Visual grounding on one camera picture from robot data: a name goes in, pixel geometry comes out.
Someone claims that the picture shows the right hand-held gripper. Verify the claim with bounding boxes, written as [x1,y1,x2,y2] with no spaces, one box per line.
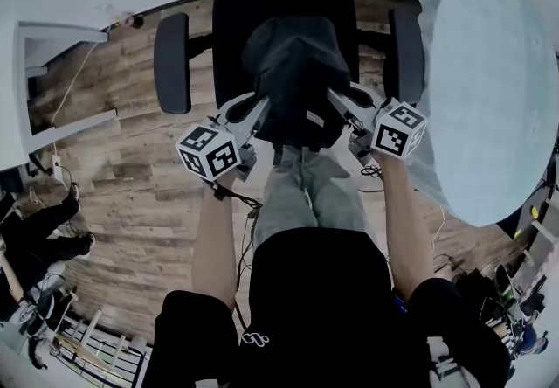
[326,86,428,168]

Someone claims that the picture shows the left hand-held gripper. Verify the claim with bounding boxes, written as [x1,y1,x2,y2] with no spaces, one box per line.
[175,91,272,183]

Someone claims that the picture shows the black bag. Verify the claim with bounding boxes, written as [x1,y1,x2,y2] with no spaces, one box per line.
[239,17,353,152]

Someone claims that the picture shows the black office chair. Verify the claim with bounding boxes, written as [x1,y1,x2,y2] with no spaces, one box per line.
[153,0,427,116]

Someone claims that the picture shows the person's left forearm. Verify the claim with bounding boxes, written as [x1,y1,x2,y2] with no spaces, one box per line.
[190,171,246,313]

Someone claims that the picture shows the person's right forearm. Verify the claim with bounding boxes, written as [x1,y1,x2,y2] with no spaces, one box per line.
[378,153,438,305]

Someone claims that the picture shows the person's legs in grey jeans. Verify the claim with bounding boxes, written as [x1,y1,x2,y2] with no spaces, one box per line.
[254,144,373,250]

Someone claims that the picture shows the large pale blue round cushion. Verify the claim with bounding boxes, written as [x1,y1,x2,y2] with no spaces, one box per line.
[414,0,559,229]

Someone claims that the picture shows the person's black shirt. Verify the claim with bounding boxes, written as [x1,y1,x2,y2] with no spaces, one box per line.
[152,227,513,388]

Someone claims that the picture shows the pile of dark equipment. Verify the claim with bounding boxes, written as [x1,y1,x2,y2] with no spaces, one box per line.
[436,253,552,357]

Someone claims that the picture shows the white slatted rack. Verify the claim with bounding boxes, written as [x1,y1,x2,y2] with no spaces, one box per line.
[51,306,152,388]

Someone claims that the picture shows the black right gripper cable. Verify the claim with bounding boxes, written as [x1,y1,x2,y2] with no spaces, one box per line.
[359,163,385,194]

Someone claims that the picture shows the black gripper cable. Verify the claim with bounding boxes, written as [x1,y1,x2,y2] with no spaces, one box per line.
[207,179,265,331]
[359,163,385,194]

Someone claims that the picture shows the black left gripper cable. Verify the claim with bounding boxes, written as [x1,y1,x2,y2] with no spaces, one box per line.
[207,179,265,331]

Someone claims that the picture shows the thin white floor cable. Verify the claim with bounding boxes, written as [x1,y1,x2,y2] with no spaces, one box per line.
[430,201,446,253]

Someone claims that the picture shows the cream power cable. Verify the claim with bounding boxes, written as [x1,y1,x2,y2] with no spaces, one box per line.
[51,39,98,158]

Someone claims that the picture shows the white table frame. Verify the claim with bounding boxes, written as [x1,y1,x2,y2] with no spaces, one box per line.
[11,20,120,156]

